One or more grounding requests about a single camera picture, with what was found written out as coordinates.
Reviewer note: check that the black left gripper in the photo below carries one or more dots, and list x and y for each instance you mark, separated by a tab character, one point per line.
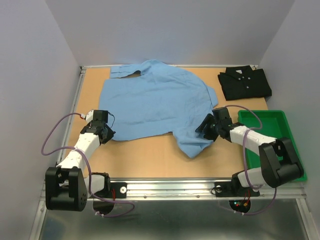
109	136

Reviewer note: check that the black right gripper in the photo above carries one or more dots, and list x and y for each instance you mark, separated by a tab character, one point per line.
203	126

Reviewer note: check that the light blue long sleeve shirt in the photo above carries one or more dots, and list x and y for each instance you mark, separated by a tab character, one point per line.
153	98

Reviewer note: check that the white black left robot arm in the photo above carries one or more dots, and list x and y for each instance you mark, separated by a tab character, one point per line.
66	188

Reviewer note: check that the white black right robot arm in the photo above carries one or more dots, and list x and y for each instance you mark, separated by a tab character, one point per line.
279	161

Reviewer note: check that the folded black shirt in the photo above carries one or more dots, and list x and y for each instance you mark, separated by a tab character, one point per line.
242	82

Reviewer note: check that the green plastic tray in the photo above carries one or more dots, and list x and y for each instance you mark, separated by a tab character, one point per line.
274	124

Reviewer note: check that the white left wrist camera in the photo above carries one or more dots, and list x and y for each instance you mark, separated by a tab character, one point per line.
87	117

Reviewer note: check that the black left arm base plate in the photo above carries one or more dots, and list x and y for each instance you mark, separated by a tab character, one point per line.
117	190

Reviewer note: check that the aluminium table frame rail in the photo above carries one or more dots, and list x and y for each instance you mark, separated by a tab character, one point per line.
174	200

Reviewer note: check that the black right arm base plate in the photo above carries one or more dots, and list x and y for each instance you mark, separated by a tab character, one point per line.
227	189

